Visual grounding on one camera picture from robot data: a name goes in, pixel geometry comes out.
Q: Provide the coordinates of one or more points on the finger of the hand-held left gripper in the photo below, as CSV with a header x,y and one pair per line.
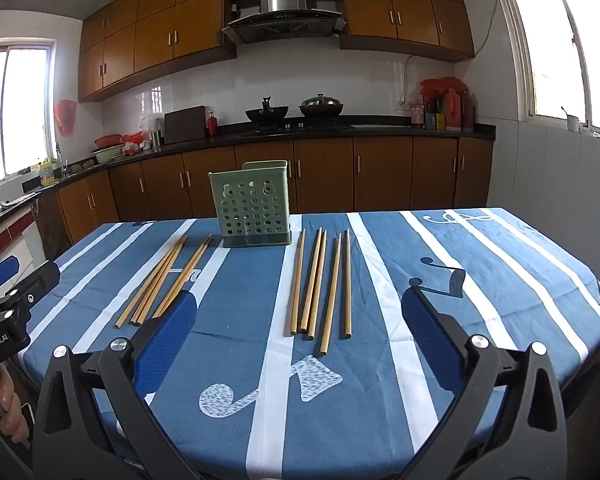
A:
x,y
40,280
0,269

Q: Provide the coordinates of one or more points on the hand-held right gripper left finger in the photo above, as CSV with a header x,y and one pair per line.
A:
x,y
170,330

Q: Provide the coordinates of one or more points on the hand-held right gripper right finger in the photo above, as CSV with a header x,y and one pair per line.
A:
x,y
430,340

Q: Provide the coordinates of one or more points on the green perforated chopstick holder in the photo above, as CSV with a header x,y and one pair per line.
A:
x,y
250,205

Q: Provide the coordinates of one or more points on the person's left hand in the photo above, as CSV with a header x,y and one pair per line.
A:
x,y
12,405

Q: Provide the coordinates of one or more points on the blue white striped tablecloth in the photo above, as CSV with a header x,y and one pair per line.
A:
x,y
360,410

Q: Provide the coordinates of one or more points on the yellow detergent bottle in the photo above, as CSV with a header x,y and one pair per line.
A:
x,y
45,172

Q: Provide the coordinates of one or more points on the sink faucet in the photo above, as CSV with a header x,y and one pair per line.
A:
x,y
60,157

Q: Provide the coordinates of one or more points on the green plastic basin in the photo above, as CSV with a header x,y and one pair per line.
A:
x,y
108,154

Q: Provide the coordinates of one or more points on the red hanging plastic bag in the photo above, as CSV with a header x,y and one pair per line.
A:
x,y
65,116

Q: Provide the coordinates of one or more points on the brown wooden base cabinets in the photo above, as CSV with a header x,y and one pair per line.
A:
x,y
380,175

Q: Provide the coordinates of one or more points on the steel cup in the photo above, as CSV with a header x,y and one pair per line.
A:
x,y
156,138

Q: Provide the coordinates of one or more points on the white plastic bag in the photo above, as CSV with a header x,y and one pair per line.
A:
x,y
150,122

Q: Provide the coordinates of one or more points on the dark cutting board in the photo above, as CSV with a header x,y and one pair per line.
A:
x,y
185,125

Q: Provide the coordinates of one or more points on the small red bottle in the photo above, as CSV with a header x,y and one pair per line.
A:
x,y
212,124

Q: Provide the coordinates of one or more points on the black kitchen countertop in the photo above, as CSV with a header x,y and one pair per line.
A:
x,y
380,132

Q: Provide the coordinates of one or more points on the yellow and blue boxes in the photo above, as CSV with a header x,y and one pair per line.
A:
x,y
435,121

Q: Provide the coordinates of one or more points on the red capped condiment bottle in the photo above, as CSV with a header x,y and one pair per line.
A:
x,y
417,114

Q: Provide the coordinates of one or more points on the large red oil bottle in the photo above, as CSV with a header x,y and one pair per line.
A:
x,y
452,110

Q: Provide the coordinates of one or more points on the dark sauce bottle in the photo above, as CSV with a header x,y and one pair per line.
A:
x,y
468,111

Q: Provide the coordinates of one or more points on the gas stove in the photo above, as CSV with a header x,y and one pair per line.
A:
x,y
300,125

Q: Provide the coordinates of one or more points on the red bag behind bottles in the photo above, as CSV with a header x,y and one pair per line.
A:
x,y
442,86

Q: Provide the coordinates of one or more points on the black wok with lid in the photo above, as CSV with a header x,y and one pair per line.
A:
x,y
321,106

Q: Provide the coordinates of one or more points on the white cup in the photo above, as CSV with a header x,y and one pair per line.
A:
x,y
572,122

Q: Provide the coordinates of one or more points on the window with white frame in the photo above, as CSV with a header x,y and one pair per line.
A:
x,y
555,50
20,110

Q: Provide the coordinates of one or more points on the brown wooden wall cabinets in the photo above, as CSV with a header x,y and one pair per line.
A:
x,y
155,35

